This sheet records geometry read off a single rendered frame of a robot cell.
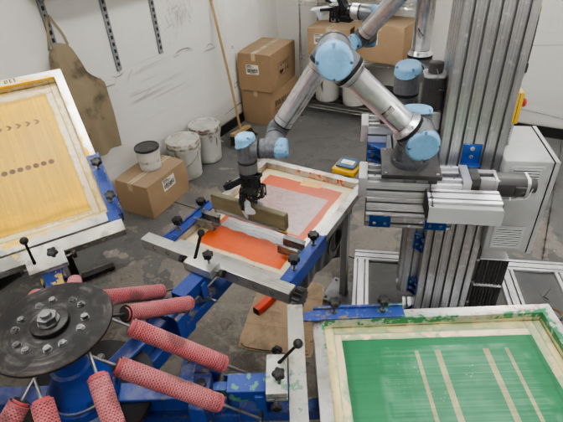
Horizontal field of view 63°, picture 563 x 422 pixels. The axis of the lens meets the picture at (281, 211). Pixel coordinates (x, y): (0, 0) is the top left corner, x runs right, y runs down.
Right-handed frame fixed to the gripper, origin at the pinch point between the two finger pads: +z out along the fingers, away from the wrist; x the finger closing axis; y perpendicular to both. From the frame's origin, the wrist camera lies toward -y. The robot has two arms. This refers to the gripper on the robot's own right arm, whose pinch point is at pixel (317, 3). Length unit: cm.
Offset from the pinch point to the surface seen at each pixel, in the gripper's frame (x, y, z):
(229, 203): -109, 41, -20
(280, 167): -57, 62, -6
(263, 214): -108, 42, -37
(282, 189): -71, 63, -17
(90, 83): -39, 54, 175
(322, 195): -66, 64, -37
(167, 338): -173, 27, -54
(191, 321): -154, 56, -35
